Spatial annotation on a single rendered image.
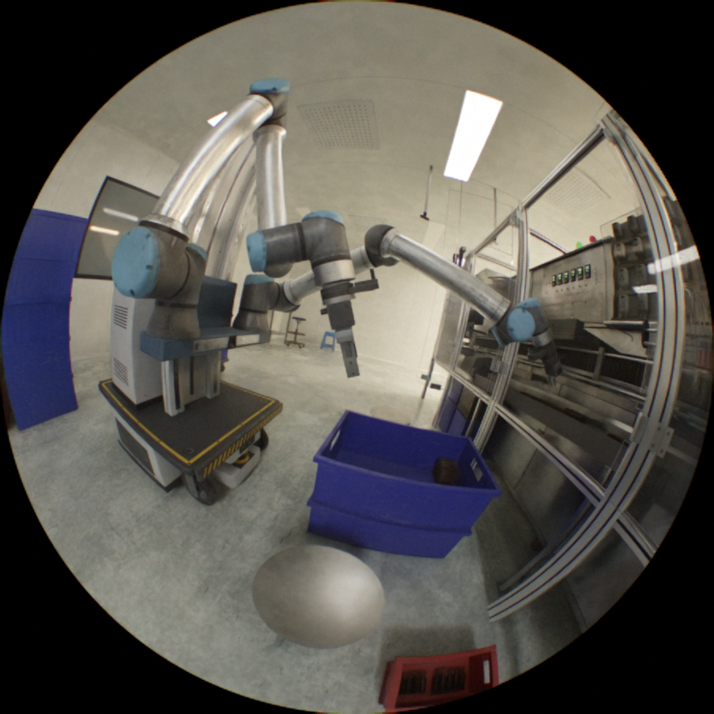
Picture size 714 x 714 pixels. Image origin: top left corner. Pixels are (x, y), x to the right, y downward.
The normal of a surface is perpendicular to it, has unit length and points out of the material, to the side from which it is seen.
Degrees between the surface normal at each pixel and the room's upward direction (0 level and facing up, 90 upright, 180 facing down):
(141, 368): 90
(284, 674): 0
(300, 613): 0
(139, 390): 90
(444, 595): 0
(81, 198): 90
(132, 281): 95
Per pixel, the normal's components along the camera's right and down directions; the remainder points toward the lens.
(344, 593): 0.21, -0.97
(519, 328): -0.39, 0.10
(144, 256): 0.27, 0.29
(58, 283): 0.97, 0.22
